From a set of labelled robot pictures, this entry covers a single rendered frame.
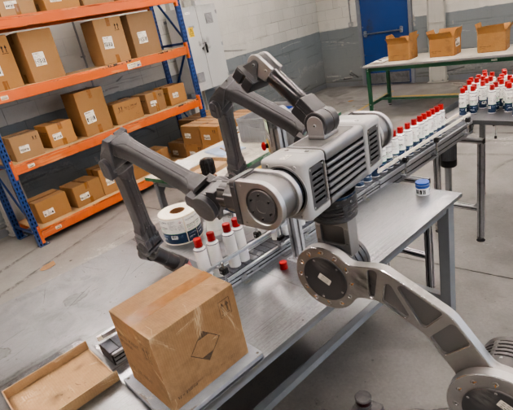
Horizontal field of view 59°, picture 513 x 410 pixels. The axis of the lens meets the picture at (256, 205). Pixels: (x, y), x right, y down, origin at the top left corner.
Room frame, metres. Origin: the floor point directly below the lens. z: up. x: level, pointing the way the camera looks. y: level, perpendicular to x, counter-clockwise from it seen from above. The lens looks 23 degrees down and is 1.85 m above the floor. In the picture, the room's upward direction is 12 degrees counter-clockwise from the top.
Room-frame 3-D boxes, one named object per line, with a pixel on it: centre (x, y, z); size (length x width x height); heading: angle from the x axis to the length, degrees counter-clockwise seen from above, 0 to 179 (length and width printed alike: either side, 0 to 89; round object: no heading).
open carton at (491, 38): (6.16, -3.58, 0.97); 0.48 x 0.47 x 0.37; 139
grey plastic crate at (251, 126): (4.12, -0.32, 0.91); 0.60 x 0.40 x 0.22; 140
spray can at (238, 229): (1.74, 0.10, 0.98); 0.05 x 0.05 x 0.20
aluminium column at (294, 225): (1.75, -0.14, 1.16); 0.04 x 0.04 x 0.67; 39
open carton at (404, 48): (7.03, -2.63, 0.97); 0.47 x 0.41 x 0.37; 132
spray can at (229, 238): (1.71, 0.14, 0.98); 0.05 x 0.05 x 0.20
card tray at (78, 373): (1.22, 0.76, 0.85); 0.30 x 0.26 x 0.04; 129
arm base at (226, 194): (1.05, 0.04, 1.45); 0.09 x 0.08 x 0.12; 136
